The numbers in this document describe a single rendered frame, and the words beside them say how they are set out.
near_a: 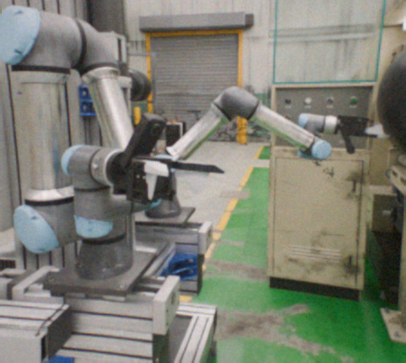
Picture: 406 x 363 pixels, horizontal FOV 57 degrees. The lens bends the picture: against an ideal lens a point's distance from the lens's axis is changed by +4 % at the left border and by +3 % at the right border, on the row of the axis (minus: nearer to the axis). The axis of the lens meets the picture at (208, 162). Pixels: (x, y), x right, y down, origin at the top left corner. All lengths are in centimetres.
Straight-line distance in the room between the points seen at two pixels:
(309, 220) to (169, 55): 934
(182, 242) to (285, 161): 97
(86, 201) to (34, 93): 26
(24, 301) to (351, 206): 171
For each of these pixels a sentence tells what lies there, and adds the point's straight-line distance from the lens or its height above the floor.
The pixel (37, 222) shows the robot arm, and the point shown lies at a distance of 90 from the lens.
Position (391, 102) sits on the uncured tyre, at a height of 116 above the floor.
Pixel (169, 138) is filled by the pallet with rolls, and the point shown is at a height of 39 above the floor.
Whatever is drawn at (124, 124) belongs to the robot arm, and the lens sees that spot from 91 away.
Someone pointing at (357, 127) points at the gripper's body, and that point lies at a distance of 169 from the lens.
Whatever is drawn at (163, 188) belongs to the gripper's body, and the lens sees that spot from 67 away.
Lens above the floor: 117
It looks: 10 degrees down
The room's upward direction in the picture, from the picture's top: straight up
